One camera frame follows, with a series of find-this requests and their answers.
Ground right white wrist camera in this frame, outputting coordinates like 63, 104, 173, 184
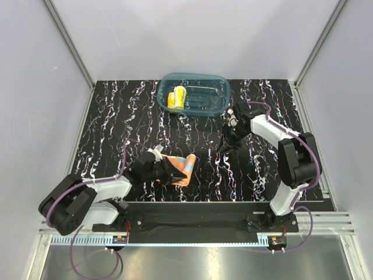
227, 108, 238, 127

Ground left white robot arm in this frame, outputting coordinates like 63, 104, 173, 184
38, 149, 196, 236

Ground teal plastic basin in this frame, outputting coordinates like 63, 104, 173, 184
157, 73, 231, 117

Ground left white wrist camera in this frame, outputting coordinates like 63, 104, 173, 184
147, 145, 164, 162

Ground aluminium front rail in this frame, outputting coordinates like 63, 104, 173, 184
40, 211, 354, 247

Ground yellow patterned towel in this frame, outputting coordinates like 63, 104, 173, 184
167, 86, 187, 110

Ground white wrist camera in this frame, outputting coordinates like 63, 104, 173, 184
227, 108, 238, 127
147, 145, 164, 162

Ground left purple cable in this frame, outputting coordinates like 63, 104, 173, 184
46, 138, 155, 278

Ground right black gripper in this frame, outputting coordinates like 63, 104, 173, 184
216, 124, 249, 156

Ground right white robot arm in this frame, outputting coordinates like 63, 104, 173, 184
218, 101, 322, 232

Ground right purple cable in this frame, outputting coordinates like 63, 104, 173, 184
247, 101, 323, 253

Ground orange dotted towel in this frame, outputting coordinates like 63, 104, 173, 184
162, 154, 196, 187

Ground purple cable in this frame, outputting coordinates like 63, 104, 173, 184
46, 138, 155, 278
247, 101, 323, 253

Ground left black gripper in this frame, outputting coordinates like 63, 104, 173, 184
142, 157, 187, 186

